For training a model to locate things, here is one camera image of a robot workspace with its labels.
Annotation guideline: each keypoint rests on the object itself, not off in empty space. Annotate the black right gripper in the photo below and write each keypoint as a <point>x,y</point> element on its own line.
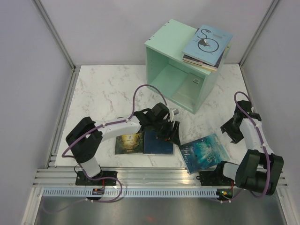
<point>235,137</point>

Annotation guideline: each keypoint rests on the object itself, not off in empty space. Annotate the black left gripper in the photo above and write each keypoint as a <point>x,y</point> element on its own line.
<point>169,135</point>

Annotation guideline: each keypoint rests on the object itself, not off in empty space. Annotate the teal ocean cover book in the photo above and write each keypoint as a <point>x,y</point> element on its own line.
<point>203,153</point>

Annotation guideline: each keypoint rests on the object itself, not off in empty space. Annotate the pale green book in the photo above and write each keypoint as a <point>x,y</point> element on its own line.
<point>187,94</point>

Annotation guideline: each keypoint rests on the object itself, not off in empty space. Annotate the dark purple galaxy book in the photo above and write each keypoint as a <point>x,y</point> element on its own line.
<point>220,59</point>

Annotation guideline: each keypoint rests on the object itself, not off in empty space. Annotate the light blue SO book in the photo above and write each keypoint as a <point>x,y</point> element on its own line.
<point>207,44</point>

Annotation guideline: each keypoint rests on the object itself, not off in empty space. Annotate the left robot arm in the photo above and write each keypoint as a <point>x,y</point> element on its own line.
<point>84,140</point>

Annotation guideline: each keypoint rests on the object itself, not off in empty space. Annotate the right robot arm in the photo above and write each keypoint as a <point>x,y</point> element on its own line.
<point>260,168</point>

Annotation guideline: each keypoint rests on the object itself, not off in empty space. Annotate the navy blue book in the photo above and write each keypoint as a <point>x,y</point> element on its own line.
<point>155,146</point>

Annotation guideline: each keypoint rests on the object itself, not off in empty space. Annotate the green forest cover book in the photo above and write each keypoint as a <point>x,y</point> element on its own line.
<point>129,144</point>

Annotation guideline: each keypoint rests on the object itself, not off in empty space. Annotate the mint green open cabinet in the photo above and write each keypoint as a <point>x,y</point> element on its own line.
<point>165,68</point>

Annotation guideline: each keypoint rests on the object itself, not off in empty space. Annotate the yellow book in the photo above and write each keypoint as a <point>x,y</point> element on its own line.
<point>204,65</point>

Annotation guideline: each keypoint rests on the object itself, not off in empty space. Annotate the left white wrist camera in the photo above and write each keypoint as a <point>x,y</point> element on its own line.
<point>173,112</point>

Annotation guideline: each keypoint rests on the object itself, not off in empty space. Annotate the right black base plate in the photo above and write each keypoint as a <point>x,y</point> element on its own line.
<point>213,178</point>

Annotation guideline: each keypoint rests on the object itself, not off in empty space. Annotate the white slotted cable duct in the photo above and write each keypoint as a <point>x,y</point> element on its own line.
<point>132,192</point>

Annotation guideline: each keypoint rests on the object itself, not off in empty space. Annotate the aluminium rail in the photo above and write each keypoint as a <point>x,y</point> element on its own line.
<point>150,177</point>

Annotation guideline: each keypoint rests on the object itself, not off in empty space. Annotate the right aluminium corner post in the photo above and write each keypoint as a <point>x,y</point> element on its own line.
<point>267,16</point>

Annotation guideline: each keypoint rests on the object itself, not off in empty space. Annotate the aluminium corner post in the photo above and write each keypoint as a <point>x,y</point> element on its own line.
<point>46,18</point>
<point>267,16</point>

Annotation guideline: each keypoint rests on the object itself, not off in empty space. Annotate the left aluminium corner post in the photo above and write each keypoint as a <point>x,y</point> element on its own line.
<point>46,18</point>

